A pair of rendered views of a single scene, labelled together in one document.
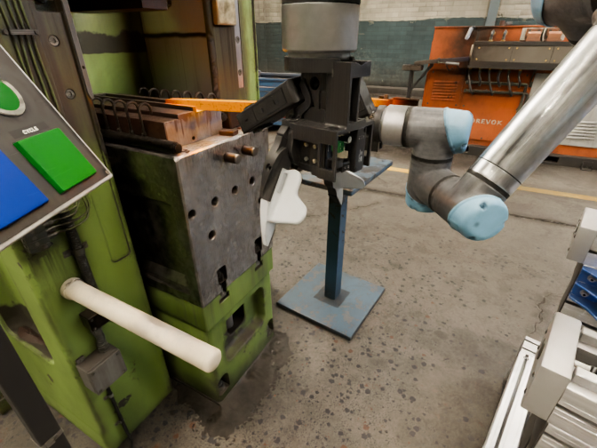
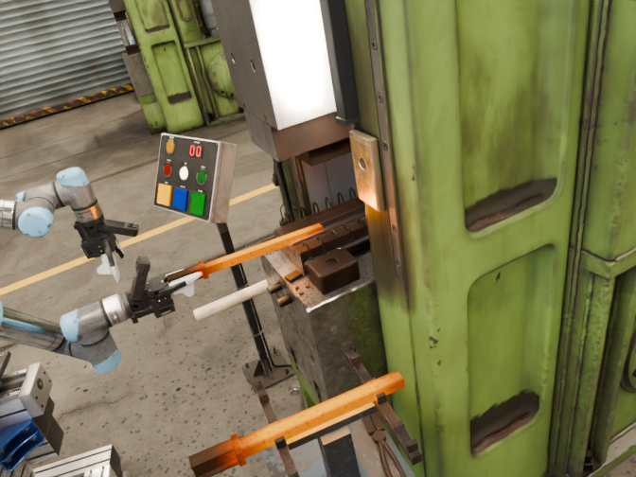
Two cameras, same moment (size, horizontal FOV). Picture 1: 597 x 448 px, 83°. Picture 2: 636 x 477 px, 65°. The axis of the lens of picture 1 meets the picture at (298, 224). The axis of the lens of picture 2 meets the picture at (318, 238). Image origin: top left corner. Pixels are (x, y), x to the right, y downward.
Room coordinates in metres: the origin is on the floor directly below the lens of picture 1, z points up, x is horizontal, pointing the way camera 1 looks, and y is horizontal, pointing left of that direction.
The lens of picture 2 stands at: (1.79, -0.64, 1.74)
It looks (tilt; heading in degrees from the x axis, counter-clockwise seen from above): 31 degrees down; 131
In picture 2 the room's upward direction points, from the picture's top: 12 degrees counter-clockwise
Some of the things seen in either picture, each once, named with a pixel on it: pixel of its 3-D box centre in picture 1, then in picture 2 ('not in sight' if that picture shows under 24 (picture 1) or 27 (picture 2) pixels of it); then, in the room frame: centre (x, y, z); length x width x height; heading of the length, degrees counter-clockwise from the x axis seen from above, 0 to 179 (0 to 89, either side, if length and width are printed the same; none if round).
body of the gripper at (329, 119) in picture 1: (322, 118); (96, 235); (0.38, -0.03, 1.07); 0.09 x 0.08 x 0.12; 49
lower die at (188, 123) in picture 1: (139, 116); (348, 223); (0.98, 0.45, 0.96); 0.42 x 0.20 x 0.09; 61
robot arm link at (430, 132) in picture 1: (436, 131); (86, 322); (0.63, -0.25, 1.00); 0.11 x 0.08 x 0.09; 61
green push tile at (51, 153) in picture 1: (57, 160); (199, 203); (0.44, 0.32, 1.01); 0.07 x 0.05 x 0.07; 176
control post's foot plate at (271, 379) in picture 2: not in sight; (265, 363); (0.35, 0.46, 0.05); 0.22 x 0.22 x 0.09; 61
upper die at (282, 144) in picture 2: not in sight; (330, 112); (0.98, 0.45, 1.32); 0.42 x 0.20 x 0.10; 61
